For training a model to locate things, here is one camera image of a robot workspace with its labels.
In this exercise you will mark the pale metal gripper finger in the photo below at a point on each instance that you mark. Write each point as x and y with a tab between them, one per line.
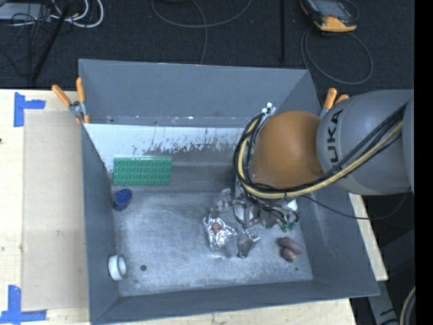
247	244
223	200

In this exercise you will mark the crumpled silver foil wrapper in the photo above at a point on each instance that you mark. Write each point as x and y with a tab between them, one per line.
218	232

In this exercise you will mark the red-brown toy fruit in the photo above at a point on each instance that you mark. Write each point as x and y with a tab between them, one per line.
290	246

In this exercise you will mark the grey metal bin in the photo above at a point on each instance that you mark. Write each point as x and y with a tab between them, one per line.
169	242

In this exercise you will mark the green studded flat block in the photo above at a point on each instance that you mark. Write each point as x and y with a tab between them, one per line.
142	171

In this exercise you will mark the dark blue cylinder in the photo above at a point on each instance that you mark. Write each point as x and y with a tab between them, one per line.
122	199

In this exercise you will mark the white tape roll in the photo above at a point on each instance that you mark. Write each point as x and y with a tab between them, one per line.
116	266

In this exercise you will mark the pale cardboard board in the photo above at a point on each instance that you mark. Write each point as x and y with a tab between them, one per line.
50	198

